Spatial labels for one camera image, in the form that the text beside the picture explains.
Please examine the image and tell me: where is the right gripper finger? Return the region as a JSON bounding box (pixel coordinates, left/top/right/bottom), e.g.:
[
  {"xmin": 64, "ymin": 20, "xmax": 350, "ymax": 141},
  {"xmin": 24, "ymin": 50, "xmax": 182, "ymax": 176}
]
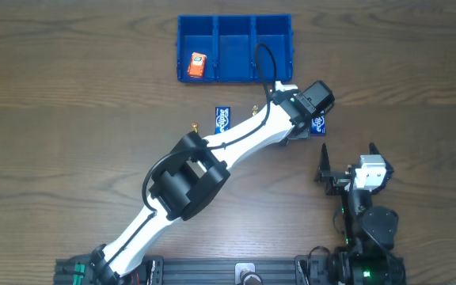
[
  {"xmin": 368, "ymin": 142, "xmax": 395, "ymax": 185},
  {"xmin": 313, "ymin": 142, "xmax": 333, "ymax": 184}
]

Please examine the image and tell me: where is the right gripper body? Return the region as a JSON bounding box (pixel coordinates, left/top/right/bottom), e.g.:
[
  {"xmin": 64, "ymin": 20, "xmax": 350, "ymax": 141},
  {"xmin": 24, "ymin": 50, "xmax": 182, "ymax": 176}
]
[{"xmin": 317, "ymin": 171, "xmax": 352, "ymax": 196}]

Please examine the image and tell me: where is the blue candy pack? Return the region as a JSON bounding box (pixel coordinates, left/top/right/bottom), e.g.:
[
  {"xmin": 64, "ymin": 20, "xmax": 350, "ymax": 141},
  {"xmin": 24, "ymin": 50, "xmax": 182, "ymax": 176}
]
[
  {"xmin": 215, "ymin": 106, "xmax": 231, "ymax": 135},
  {"xmin": 310, "ymin": 112, "xmax": 327, "ymax": 137}
]

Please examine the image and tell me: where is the blue tray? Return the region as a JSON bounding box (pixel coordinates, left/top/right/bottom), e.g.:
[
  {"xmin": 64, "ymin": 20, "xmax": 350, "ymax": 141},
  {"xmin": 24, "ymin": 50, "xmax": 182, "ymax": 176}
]
[{"xmin": 176, "ymin": 13, "xmax": 295, "ymax": 84}]

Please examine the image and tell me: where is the orange candy box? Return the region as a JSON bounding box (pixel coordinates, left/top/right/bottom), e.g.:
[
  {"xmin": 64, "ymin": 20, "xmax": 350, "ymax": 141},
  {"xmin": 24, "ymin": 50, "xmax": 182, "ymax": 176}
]
[{"xmin": 186, "ymin": 51, "xmax": 207, "ymax": 79}]

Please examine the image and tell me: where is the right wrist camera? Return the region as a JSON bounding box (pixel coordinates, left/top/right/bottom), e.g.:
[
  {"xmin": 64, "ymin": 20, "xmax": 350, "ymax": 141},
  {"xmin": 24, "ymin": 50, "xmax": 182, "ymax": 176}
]
[{"xmin": 352, "ymin": 154, "xmax": 388, "ymax": 192}]

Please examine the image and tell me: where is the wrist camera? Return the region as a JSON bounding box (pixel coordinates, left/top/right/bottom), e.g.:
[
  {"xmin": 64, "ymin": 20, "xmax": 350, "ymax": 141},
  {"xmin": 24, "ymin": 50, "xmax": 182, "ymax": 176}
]
[
  {"xmin": 352, "ymin": 154, "xmax": 388, "ymax": 192},
  {"xmin": 274, "ymin": 81, "xmax": 299, "ymax": 95}
]

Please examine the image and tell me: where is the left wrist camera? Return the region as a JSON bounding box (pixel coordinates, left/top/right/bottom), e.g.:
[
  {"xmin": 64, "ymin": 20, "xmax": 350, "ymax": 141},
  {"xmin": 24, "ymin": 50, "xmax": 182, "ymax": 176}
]
[{"xmin": 274, "ymin": 81, "xmax": 299, "ymax": 95}]

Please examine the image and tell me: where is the mounting rail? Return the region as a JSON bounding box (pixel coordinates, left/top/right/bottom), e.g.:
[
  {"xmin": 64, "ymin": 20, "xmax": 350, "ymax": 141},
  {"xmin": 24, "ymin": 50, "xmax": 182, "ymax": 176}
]
[{"xmin": 53, "ymin": 255, "xmax": 407, "ymax": 285}]

